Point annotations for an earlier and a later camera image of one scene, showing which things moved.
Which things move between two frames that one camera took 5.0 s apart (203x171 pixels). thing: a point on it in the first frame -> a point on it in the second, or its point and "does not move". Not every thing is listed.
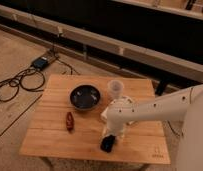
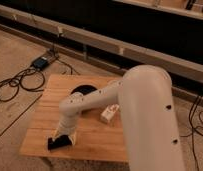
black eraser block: [107, 143] -> [59, 142]
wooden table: [67, 120] does not move
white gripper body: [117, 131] -> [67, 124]
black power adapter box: [40, 64] does not move
